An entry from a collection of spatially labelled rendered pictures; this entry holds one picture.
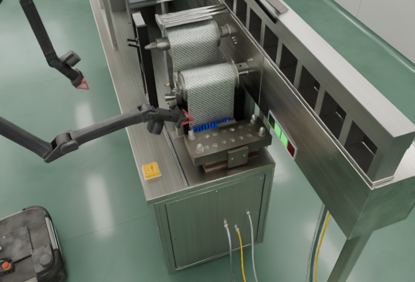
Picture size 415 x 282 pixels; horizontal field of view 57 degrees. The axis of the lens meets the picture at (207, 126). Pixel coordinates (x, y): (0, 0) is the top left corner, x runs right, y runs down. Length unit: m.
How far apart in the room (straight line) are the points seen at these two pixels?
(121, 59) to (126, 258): 1.32
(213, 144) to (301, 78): 0.60
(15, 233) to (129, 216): 0.74
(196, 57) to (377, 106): 1.06
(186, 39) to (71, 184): 1.69
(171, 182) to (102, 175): 1.36
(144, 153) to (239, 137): 0.50
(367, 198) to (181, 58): 1.12
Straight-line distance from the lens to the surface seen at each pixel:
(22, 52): 4.82
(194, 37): 1.92
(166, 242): 2.19
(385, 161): 1.19
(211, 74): 1.79
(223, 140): 1.86
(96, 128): 1.73
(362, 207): 1.33
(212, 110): 1.90
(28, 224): 2.77
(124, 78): 2.51
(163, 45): 1.94
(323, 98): 1.35
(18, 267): 2.63
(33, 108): 3.96
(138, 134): 2.11
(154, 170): 1.90
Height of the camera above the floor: 2.38
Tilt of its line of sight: 45 degrees down
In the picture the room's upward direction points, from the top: 2 degrees counter-clockwise
